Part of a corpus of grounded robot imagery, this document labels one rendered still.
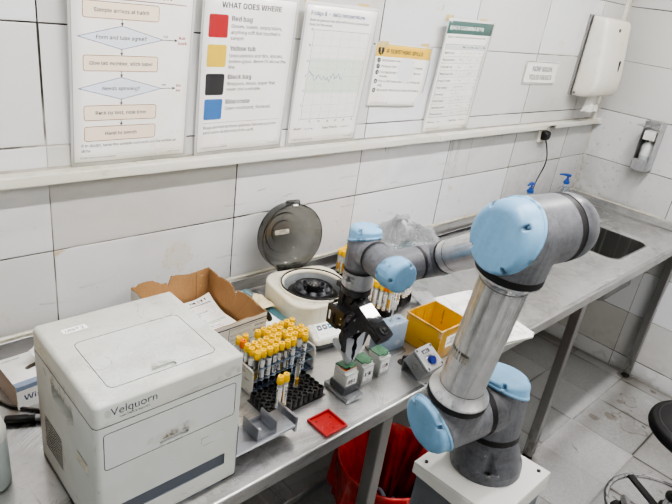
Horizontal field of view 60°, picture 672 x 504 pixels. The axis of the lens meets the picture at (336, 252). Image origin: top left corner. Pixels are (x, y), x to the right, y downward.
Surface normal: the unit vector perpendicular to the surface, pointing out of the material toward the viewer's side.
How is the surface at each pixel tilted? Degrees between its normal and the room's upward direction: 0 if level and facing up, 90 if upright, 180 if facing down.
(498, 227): 83
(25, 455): 0
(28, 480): 0
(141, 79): 93
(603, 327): 90
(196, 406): 90
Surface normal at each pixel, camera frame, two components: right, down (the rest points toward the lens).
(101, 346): 0.13, -0.90
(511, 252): -0.82, 0.02
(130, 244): 0.68, 0.38
